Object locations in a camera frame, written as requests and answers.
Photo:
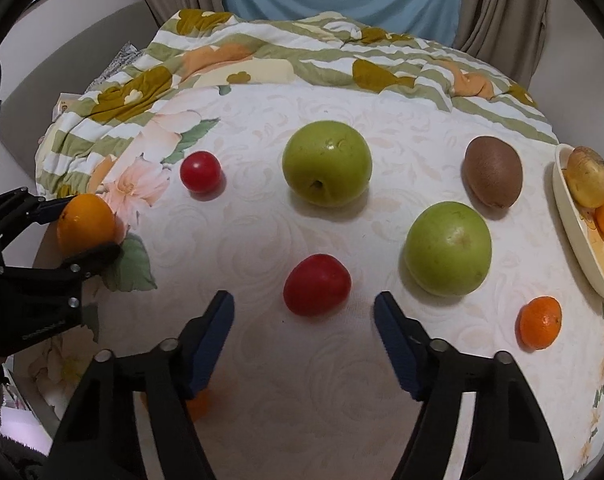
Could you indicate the cream plate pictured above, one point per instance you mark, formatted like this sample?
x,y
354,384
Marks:
x,y
576,240

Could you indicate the small red tomato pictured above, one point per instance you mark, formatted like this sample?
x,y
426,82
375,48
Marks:
x,y
200,172

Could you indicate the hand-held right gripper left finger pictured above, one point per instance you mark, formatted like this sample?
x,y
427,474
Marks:
x,y
217,330

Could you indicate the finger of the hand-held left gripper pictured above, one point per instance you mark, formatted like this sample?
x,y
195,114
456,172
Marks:
x,y
52,210
89,257

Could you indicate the red apple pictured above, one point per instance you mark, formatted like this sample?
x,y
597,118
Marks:
x,y
317,284

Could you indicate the grey bed headboard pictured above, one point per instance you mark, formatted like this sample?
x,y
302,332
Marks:
x,y
47,60

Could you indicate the small orange mandarin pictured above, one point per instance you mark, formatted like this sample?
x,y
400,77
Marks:
x,y
200,405
540,322

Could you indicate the green apple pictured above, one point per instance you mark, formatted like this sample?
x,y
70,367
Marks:
x,y
447,249
327,162

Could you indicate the green striped floral quilt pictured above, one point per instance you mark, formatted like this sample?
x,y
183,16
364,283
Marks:
x,y
282,60

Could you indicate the brown kiwi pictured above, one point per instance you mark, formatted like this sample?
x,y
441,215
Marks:
x,y
492,171

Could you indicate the yellow apple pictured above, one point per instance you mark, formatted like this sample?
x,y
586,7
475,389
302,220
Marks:
x,y
587,177

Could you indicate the grey patterned pillow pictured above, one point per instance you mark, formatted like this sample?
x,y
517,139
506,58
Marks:
x,y
124,57

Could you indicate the large orange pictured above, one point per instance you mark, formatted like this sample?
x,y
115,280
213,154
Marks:
x,y
84,225

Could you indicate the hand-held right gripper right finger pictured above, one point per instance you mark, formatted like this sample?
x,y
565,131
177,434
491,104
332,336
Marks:
x,y
394,330

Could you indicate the small beige box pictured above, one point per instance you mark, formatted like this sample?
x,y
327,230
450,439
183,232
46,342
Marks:
x,y
64,105

